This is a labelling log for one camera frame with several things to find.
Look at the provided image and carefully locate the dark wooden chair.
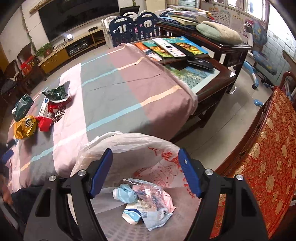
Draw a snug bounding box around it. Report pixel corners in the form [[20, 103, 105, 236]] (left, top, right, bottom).
[[1, 43, 46, 104]]

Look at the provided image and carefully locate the white blue toothpaste box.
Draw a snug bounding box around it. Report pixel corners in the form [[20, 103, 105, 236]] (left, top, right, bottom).
[[38, 97, 50, 118]]

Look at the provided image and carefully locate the white remote control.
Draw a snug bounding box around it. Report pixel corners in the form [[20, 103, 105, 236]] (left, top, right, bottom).
[[153, 38, 186, 58]]

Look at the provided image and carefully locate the black remote control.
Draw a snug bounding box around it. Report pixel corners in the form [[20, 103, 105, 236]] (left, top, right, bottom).
[[171, 43, 214, 71]]

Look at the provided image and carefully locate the red circular-logo wrapper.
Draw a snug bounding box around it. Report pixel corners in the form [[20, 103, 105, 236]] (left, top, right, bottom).
[[48, 97, 72, 123]]

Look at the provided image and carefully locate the green cushion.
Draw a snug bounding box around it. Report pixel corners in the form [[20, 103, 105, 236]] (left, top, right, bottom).
[[196, 21, 243, 45]]

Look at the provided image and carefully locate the blue white baby fence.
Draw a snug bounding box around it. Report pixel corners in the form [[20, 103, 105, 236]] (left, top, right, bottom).
[[102, 11, 160, 49]]

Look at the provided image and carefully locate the large black television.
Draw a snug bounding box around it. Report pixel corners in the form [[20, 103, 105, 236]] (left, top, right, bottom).
[[39, 0, 119, 41]]

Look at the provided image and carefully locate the potted green plant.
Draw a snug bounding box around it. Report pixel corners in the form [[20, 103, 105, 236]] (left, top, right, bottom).
[[36, 43, 53, 58]]

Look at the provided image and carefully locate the pink plastic bag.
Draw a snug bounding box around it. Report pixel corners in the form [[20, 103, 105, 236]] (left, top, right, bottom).
[[132, 185, 176, 213]]

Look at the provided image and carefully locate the white blue paper cup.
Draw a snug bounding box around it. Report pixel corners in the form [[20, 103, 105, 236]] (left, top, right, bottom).
[[122, 203, 142, 225]]

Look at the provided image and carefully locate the clear crushed plastic bottle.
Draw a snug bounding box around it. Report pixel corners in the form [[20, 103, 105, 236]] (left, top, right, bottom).
[[128, 178, 176, 231]]

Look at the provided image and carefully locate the dark green tissue pack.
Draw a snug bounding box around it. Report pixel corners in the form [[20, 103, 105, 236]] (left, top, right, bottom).
[[11, 94, 34, 122]]

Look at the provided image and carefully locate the colourful picture book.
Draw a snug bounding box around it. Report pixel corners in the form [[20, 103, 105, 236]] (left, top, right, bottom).
[[142, 36, 209, 58]]

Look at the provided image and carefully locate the yellow snack bag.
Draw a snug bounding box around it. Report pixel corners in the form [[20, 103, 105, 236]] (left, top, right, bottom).
[[13, 115, 37, 140]]

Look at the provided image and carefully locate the white printed trash bag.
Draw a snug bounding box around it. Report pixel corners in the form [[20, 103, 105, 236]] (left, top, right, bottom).
[[69, 131, 202, 241]]

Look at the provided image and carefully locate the pink grey plaid tablecloth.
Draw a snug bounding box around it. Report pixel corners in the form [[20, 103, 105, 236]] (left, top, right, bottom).
[[8, 44, 198, 192]]

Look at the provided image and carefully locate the blue kids desk chair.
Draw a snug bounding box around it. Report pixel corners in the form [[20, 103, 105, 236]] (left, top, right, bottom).
[[243, 20, 278, 90]]

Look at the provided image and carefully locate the red gold floral chair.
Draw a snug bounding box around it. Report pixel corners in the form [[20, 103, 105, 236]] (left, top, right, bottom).
[[216, 84, 295, 237]]

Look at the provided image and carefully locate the red gift box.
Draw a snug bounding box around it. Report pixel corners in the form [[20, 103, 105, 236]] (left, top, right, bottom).
[[21, 55, 38, 76]]

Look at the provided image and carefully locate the dark green foil wrapper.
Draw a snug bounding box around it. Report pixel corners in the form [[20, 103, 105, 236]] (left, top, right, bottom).
[[42, 81, 70, 103]]

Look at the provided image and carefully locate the wooden TV cabinet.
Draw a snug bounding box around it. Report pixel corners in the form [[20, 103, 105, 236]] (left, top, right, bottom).
[[38, 29, 106, 74]]

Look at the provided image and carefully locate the dark wooden coffee table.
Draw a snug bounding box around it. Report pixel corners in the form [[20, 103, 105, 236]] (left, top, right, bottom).
[[131, 22, 253, 143]]

